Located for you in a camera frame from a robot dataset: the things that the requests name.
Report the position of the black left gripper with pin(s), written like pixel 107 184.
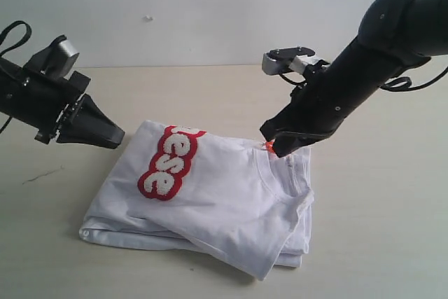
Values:
pixel 43 100

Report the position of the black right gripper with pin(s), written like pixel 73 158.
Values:
pixel 315 111

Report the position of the white t-shirt with red lettering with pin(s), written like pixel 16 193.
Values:
pixel 178 188

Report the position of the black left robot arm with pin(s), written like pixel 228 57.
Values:
pixel 11 80

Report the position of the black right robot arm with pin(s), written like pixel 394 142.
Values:
pixel 394 36

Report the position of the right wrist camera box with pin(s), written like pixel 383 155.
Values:
pixel 286 60

